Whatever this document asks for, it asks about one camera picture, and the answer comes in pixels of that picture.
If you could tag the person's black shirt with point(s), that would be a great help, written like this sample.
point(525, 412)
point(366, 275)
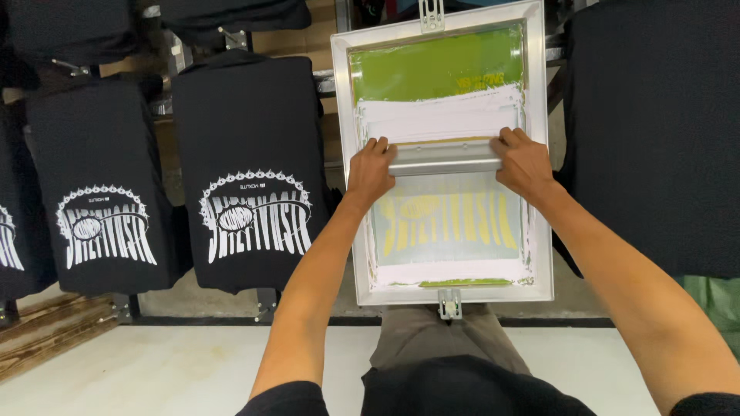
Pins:
point(462, 390)

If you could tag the person's left fingers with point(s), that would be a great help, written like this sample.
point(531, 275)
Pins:
point(378, 148)

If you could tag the person's right hand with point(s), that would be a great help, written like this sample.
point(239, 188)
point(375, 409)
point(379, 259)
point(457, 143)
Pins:
point(523, 164)

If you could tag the wooden pallet board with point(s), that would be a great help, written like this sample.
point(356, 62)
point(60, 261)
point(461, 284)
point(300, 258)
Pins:
point(52, 329)

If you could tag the person's left hand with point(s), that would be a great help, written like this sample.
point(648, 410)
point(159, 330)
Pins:
point(370, 173)

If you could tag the person's grey trousers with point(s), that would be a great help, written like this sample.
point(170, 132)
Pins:
point(445, 341)

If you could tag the black printed t-shirt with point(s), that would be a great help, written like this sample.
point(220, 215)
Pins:
point(14, 231)
point(248, 173)
point(98, 185)

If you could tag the person's right fingers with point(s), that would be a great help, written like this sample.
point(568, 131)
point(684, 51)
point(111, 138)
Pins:
point(509, 141)

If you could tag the metal screen printing squeegee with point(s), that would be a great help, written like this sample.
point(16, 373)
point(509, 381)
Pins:
point(445, 157)

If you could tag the aluminium screen printing frame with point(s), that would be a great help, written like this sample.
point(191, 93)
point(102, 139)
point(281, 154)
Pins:
point(445, 81)

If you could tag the black t-shirt on pallet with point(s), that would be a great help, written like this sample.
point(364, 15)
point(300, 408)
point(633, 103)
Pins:
point(69, 29)
point(237, 17)

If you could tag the metal frame clamp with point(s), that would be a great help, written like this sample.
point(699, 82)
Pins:
point(450, 303)
point(431, 14)

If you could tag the plain black t-shirt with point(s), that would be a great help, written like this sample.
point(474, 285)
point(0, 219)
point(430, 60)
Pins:
point(653, 127)

